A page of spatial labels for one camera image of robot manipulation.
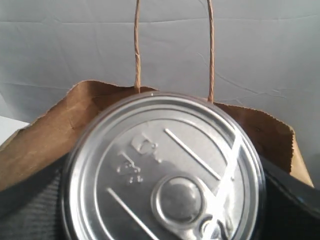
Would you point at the pull-tab can dark grains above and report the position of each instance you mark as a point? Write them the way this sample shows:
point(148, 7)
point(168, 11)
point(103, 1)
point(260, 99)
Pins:
point(163, 166)

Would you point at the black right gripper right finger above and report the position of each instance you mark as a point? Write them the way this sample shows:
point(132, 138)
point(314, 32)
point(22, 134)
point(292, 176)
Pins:
point(288, 209)

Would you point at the brown paper bag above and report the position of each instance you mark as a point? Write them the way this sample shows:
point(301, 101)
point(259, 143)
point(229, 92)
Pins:
point(63, 61)

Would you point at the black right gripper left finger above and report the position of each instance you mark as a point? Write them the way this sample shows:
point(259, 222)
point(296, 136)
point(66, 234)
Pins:
point(31, 209)

